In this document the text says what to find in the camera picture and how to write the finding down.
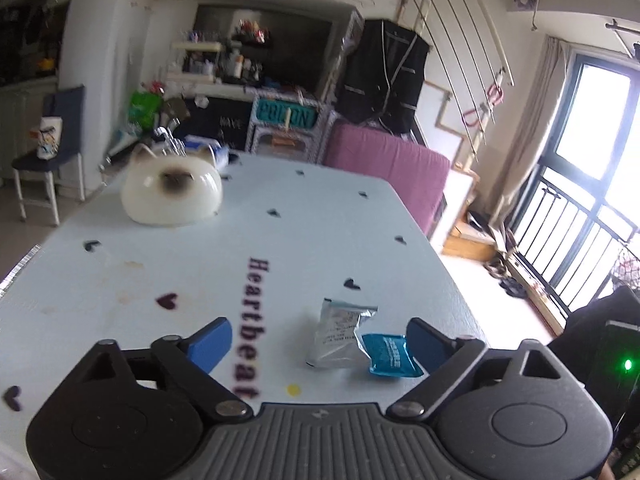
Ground white shelf with bottles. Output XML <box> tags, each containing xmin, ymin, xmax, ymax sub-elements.
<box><xmin>167</xmin><ymin>29</ymin><xmax>274</xmax><ymax>87</ymax></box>

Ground blue foil packet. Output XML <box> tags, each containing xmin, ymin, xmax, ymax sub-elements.
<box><xmin>361</xmin><ymin>332</ymin><xmax>426</xmax><ymax>379</ymax></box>

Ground wooden framed white board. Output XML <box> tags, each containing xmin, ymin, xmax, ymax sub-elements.
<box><xmin>415</xmin><ymin>80</ymin><xmax>482</xmax><ymax>172</ymax></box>

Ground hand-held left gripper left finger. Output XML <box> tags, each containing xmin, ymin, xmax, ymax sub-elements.
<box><xmin>64</xmin><ymin>317</ymin><xmax>254</xmax><ymax>424</ymax></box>

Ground white cat-shaped ornament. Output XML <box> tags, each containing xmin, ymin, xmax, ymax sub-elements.
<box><xmin>121</xmin><ymin>143</ymin><xmax>224</xmax><ymax>227</ymax></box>

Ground white printed bag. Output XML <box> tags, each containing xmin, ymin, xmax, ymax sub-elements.
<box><xmin>35</xmin><ymin>116</ymin><xmax>64</xmax><ymax>160</ymax></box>

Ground pink hanger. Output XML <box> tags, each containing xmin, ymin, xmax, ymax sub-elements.
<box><xmin>461</xmin><ymin>84</ymin><xmax>504</xmax><ymax>127</ymax></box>

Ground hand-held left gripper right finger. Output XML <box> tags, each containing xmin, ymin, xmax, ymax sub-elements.
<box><xmin>387</xmin><ymin>317</ymin><xmax>577</xmax><ymax>419</ymax></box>

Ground stair railing rods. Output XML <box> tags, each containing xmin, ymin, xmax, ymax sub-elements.
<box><xmin>399</xmin><ymin>0</ymin><xmax>517</xmax><ymax>162</ymax></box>

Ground wooden step box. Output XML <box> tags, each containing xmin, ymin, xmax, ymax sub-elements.
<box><xmin>442</xmin><ymin>220</ymin><xmax>502</xmax><ymax>262</ymax></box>

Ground cabinet with teal sign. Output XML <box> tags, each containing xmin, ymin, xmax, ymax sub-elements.
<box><xmin>244</xmin><ymin>91</ymin><xmax>332</xmax><ymax>164</ymax></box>

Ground dark wall board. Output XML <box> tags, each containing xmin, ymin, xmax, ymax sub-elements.
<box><xmin>192</xmin><ymin>3</ymin><xmax>352</xmax><ymax>102</ymax></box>

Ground pair of slippers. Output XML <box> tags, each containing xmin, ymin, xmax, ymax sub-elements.
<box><xmin>484</xmin><ymin>254</ymin><xmax>527</xmax><ymax>297</ymax></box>

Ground black hanging garment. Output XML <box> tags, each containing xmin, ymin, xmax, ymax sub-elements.
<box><xmin>333</xmin><ymin>18</ymin><xmax>431</xmax><ymax>135</ymax></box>

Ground black window railing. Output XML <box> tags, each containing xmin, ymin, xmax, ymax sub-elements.
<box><xmin>509</xmin><ymin>165</ymin><xmax>640</xmax><ymax>322</ymax></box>

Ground silver metal ornament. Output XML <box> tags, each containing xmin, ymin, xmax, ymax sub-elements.
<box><xmin>154</xmin><ymin>122</ymin><xmax>189</xmax><ymax>157</ymax></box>

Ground navy blue chair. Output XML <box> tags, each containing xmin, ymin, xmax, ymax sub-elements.
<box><xmin>11</xmin><ymin>85</ymin><xmax>86</xmax><ymax>225</ymax></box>

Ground person's dark clothing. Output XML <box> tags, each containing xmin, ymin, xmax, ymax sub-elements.
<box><xmin>547</xmin><ymin>284</ymin><xmax>640</xmax><ymax>361</ymax></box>

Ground silver foil packet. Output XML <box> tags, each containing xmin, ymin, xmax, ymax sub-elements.
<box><xmin>305</xmin><ymin>297</ymin><xmax>380</xmax><ymax>370</ymax></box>

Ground beige curtain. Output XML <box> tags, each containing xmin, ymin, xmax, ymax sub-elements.
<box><xmin>492</xmin><ymin>35</ymin><xmax>587</xmax><ymax>232</ymax></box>

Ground green plastic bag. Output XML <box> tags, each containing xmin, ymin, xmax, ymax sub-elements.
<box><xmin>127</xmin><ymin>88</ymin><xmax>164</xmax><ymax>131</ymax></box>

